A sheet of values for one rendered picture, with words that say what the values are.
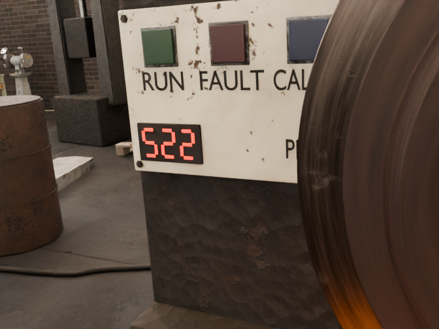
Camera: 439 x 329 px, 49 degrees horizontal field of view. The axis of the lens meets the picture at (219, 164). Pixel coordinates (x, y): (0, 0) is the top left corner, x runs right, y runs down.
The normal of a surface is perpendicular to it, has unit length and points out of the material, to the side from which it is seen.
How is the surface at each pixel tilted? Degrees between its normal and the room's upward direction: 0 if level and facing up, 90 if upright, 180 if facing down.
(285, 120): 90
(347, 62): 90
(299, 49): 90
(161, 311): 0
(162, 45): 90
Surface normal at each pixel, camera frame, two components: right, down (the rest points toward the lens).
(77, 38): -0.57, 0.26
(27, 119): 0.87, 0.08
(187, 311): -0.06, -0.96
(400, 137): -0.99, -0.12
